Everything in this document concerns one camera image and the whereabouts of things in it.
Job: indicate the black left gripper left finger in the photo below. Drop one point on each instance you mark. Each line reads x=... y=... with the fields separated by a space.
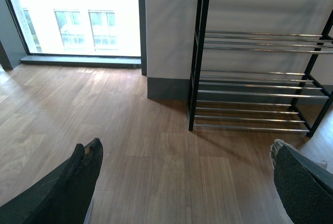
x=62 y=196

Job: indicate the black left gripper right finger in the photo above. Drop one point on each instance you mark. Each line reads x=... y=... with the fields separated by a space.
x=304 y=186

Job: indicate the black metal shoe rack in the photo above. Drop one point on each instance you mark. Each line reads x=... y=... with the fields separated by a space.
x=257 y=100

